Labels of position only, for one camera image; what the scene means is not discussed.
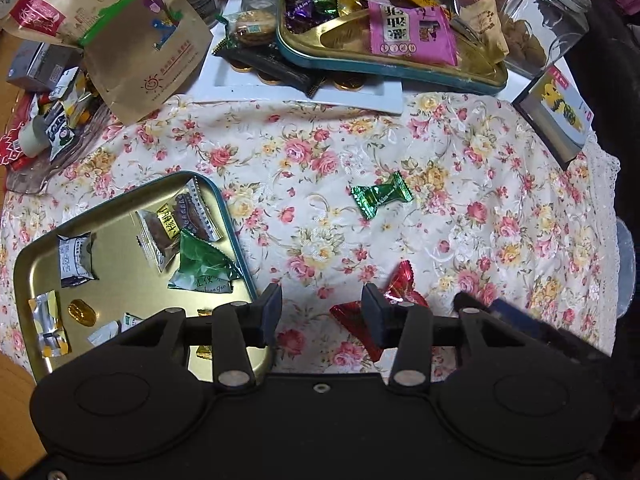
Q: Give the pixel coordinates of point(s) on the gold chocolate coin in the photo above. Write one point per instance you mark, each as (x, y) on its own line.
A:
(240, 65)
(347, 82)
(82, 311)
(267, 78)

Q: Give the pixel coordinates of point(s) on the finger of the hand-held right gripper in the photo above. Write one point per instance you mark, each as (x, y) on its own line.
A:
(515, 317)

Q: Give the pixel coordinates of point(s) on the purple wrapped candy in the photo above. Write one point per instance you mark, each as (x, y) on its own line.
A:
(299, 12)

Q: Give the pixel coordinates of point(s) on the small box yellow cartoon print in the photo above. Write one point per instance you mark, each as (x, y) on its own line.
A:
(560, 105)

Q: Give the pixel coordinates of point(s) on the grey carton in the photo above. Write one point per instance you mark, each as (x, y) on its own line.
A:
(42, 65)

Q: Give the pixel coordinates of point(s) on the silver yellow snack packet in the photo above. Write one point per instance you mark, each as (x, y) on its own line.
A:
(49, 322)

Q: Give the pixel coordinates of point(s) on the white rectangular plate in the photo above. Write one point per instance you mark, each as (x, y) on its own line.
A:
(215, 75)

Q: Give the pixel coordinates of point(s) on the gold tin teal rim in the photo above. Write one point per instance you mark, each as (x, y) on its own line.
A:
(115, 240)

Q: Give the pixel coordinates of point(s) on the gold wrapped candy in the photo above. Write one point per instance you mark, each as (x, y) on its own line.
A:
(352, 5)

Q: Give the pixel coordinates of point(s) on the gold tin full of snacks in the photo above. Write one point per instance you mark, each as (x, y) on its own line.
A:
(345, 45)

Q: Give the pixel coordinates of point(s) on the beige cracker packet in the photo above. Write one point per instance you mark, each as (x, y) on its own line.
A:
(482, 27)

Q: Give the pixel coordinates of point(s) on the floral tablecloth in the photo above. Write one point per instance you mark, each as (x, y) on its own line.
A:
(350, 150)

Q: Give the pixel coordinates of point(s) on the brown paper bag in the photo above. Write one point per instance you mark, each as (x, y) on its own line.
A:
(140, 50)

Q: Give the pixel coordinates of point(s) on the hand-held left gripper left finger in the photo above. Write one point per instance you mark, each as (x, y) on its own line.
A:
(272, 312)

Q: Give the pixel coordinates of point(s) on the green triangular snack packet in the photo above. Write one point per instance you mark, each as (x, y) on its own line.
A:
(202, 265)

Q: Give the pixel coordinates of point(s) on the small white snack packet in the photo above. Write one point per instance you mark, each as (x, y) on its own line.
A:
(107, 332)

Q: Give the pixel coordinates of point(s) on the small gold candy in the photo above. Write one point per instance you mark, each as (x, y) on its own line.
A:
(205, 352)

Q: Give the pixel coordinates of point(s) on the grey printed snack packet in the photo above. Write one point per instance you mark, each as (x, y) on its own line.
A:
(76, 260)

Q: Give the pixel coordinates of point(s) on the red candy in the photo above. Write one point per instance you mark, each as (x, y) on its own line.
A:
(407, 280)

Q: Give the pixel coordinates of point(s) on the dark brown snack packet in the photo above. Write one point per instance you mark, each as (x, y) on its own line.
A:
(197, 210)

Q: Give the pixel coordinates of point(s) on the glass jar of cookies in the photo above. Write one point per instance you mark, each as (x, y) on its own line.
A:
(540, 25)

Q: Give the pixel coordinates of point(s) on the pink snack packet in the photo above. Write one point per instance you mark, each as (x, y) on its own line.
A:
(412, 32)

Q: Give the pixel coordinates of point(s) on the clear cookie packet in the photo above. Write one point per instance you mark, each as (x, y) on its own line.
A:
(250, 27)

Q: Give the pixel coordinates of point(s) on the black snack bar packet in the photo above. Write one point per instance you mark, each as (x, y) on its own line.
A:
(270, 62)

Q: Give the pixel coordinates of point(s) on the brown date snack packet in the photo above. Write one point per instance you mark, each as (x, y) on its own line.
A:
(160, 235)

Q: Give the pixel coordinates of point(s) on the white green milk candy packet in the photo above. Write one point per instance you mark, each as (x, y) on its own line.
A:
(59, 125)

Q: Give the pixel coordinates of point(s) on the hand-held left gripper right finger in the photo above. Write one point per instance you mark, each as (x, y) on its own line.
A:
(371, 317)

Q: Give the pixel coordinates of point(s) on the small white bottle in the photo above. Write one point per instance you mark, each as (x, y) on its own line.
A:
(34, 135)

